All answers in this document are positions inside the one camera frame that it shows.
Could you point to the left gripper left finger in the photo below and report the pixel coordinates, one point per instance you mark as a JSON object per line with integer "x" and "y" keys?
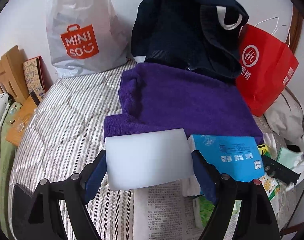
{"x": 37, "y": 215}

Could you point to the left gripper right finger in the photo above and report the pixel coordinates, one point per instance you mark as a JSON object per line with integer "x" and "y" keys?
{"x": 256, "y": 218}

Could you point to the green tissue pack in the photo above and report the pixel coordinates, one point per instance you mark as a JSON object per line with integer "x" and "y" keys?
{"x": 204, "y": 208}

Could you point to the blue tissue pack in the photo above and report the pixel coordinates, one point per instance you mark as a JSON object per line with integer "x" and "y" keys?
{"x": 236, "y": 156}

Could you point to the mint green cloth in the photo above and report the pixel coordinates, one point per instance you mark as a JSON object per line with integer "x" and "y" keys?
{"x": 288, "y": 158}

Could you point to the white gloves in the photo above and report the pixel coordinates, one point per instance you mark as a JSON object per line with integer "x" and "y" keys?
{"x": 288, "y": 168}

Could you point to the white foam sponge block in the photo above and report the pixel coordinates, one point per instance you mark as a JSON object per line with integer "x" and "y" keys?
{"x": 148, "y": 159}

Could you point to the yellow pouch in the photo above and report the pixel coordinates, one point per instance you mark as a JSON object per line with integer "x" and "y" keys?
{"x": 263, "y": 150}

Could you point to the newspaper sheet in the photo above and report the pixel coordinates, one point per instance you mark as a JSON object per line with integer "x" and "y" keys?
{"x": 161, "y": 212}

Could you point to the striped quilt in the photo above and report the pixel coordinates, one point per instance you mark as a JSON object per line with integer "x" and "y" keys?
{"x": 66, "y": 133}

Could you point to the beige canvas bag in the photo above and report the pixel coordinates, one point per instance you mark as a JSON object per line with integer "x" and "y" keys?
{"x": 285, "y": 117}

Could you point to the patterned book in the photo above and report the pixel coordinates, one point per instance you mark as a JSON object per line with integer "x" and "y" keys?
{"x": 36, "y": 79}

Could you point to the wooden stand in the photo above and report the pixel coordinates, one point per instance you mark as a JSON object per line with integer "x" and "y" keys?
{"x": 12, "y": 81}

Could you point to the red paper shopping bag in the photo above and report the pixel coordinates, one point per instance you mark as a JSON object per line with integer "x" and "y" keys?
{"x": 267, "y": 65}

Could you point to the purple towel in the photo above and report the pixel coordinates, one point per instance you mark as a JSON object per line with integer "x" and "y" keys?
{"x": 155, "y": 97}

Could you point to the white Miniso plastic bag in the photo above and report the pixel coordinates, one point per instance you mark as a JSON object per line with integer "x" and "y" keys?
{"x": 85, "y": 37}

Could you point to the dark navy tote bag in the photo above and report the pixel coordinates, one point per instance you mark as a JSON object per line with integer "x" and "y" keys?
{"x": 200, "y": 36}

